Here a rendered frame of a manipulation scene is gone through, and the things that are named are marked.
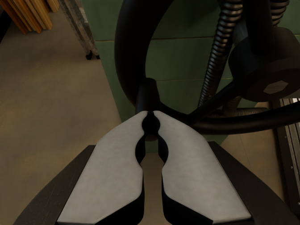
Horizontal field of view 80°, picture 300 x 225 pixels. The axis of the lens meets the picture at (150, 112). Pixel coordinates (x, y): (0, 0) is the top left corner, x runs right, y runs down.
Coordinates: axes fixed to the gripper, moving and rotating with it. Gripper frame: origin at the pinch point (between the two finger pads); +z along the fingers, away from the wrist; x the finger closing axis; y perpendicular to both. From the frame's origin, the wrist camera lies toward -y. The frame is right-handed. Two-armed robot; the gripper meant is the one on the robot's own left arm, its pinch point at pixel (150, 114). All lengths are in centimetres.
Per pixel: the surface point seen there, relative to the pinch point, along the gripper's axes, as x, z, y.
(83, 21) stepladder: -40, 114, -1
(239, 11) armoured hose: 9.6, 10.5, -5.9
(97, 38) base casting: -9.7, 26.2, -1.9
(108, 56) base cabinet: -8.7, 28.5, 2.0
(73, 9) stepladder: -42, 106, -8
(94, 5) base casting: -8.5, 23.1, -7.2
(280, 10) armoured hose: 13.7, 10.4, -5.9
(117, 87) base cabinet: -8.6, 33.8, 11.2
